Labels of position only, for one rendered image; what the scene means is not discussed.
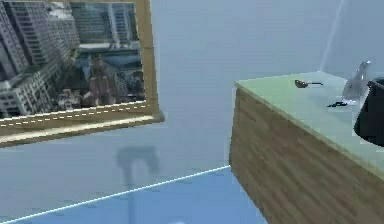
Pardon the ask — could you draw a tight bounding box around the black pot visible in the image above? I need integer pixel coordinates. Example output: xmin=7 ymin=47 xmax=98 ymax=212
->
xmin=353 ymin=77 xmax=384 ymax=148

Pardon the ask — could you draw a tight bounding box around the gold framed city picture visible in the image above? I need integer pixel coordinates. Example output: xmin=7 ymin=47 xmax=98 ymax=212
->
xmin=0 ymin=0 xmax=166 ymax=149

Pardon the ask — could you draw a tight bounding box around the wooden counter with green top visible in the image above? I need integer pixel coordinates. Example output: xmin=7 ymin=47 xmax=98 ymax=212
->
xmin=228 ymin=70 xmax=384 ymax=224

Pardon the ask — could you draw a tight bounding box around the brown ladle with black handle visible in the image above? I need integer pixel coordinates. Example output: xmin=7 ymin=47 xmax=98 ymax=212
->
xmin=294 ymin=79 xmax=324 ymax=89

